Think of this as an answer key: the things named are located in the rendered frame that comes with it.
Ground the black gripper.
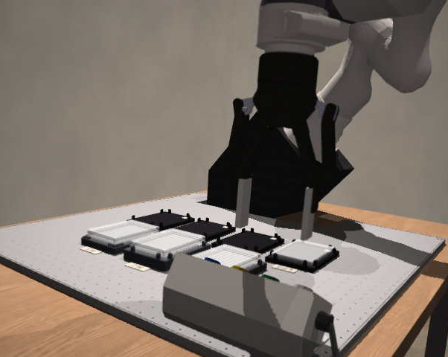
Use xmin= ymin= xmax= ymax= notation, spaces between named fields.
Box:
xmin=224 ymin=52 xmax=339 ymax=240

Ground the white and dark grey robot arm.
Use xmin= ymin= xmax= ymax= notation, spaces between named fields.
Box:
xmin=255 ymin=0 xmax=447 ymax=143

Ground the grey control panel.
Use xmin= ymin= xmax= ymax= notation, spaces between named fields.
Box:
xmin=162 ymin=251 xmax=339 ymax=357

